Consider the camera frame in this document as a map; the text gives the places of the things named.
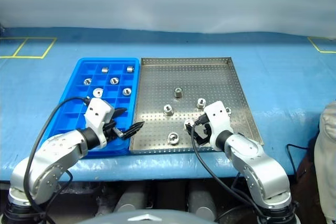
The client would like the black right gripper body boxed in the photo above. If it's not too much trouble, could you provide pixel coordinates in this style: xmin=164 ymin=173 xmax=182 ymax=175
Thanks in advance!
xmin=202 ymin=121 xmax=213 ymax=144

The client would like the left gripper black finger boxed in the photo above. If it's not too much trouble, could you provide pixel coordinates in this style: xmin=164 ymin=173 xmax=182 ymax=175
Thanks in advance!
xmin=121 ymin=121 xmax=146 ymax=141
xmin=114 ymin=107 xmax=129 ymax=118

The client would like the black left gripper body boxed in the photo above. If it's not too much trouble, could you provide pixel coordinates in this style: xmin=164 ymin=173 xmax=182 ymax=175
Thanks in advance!
xmin=103 ymin=110 xmax=124 ymax=143

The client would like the blue compartment tray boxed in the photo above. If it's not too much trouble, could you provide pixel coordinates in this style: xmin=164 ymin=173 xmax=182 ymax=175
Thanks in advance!
xmin=43 ymin=57 xmax=140 ymax=158

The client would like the perforated metal tray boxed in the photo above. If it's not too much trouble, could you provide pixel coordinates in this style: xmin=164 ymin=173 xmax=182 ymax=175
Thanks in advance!
xmin=129 ymin=56 xmax=265 ymax=155

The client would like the blue plastic table cover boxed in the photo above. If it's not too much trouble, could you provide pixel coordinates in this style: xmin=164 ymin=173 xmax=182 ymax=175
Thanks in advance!
xmin=0 ymin=26 xmax=336 ymax=183

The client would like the grey robot torso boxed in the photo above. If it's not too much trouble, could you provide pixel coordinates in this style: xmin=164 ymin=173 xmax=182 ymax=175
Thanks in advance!
xmin=93 ymin=210 xmax=218 ymax=224

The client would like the person in beige clothing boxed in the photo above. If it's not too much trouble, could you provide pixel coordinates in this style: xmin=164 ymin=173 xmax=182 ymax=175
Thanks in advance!
xmin=313 ymin=100 xmax=336 ymax=223

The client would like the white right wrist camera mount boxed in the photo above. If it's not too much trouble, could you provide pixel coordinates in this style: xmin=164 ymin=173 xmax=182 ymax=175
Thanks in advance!
xmin=203 ymin=100 xmax=234 ymax=149

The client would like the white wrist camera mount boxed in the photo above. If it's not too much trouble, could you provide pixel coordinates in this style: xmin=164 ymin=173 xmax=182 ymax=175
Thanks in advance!
xmin=83 ymin=98 xmax=116 ymax=149
xmin=203 ymin=100 xmax=234 ymax=149

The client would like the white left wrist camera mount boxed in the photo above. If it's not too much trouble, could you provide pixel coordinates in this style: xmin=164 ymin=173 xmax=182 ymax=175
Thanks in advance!
xmin=83 ymin=98 xmax=116 ymax=149

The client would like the thin black cable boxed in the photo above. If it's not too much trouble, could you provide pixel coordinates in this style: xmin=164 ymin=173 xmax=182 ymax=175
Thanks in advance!
xmin=286 ymin=143 xmax=302 ymax=183

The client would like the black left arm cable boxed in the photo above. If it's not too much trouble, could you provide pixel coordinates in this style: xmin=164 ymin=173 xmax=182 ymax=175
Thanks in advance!
xmin=23 ymin=97 xmax=91 ymax=224

